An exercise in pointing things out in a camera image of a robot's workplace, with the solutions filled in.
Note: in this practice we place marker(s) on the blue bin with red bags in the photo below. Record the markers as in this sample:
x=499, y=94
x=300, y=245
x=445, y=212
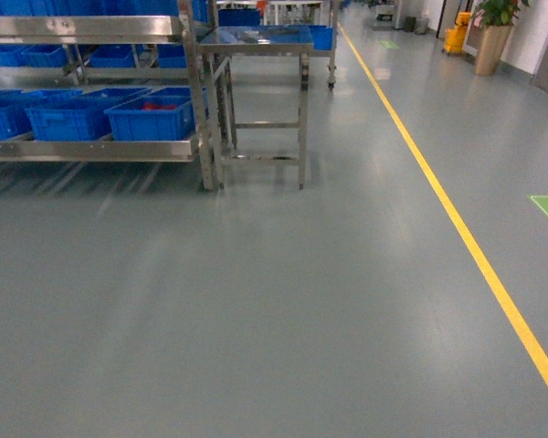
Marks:
x=163, y=115

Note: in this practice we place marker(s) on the steel flow rack shelf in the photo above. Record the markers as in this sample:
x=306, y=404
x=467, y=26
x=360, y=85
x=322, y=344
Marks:
x=90, y=45

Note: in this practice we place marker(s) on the blue plastic bin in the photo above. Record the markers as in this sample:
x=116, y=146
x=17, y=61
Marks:
x=81, y=117
x=13, y=105

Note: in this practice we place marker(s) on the stainless steel side table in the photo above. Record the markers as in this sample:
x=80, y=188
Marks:
x=258, y=81

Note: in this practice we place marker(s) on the yellow mop bucket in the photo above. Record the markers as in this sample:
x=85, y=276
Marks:
x=454, y=37

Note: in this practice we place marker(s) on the gold planter with plant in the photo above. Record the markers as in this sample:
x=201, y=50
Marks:
x=495, y=20

